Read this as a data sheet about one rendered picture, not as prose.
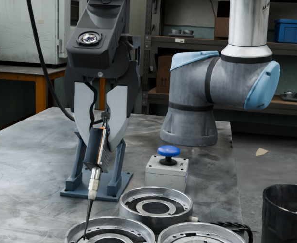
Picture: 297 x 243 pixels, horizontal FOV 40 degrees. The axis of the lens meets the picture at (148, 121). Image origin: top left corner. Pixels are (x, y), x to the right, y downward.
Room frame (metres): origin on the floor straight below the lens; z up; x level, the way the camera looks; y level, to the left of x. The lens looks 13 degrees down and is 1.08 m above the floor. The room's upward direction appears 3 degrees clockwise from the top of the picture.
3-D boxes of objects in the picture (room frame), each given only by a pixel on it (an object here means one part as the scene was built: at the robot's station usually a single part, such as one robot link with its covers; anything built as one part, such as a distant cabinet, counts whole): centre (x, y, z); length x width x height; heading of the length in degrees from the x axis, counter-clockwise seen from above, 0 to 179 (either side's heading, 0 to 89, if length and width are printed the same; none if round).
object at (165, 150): (0.69, -0.04, 0.85); 0.04 x 0.04 x 0.05
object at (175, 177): (0.70, -0.04, 0.82); 0.08 x 0.07 x 0.05; 171
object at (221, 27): (4.07, -0.79, 1.19); 0.52 x 0.42 x 0.38; 81
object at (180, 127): (1.03, -0.11, 0.85); 0.15 x 0.15 x 0.10
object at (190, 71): (1.03, -0.12, 0.97); 0.13 x 0.12 x 0.14; 57
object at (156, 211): (0.54, -0.02, 0.82); 0.10 x 0.10 x 0.04
